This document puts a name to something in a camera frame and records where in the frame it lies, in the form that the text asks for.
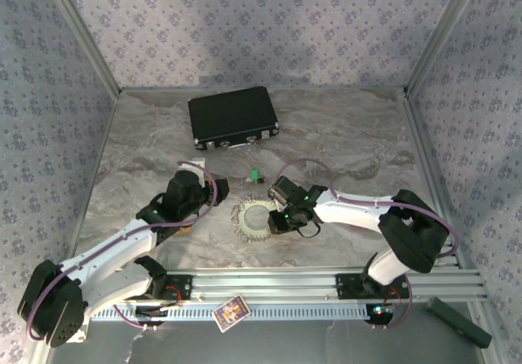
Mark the green capped key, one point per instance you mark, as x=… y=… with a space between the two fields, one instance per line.
x=255 y=174

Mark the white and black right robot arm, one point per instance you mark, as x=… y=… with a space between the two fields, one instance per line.
x=355 y=211

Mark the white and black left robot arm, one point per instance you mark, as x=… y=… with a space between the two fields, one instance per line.
x=110 y=245

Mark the black hard case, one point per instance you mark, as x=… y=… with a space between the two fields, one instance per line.
x=232 y=115

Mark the colourful playing card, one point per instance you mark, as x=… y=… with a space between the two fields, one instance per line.
x=231 y=313

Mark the dark green block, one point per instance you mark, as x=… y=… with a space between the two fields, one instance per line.
x=456 y=323

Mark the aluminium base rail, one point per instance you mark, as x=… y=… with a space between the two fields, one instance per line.
x=261 y=284

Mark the aluminium table edge rail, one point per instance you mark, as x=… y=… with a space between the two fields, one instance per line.
x=433 y=176
x=95 y=176

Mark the aluminium frame post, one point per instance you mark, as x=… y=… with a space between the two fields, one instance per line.
x=439 y=33

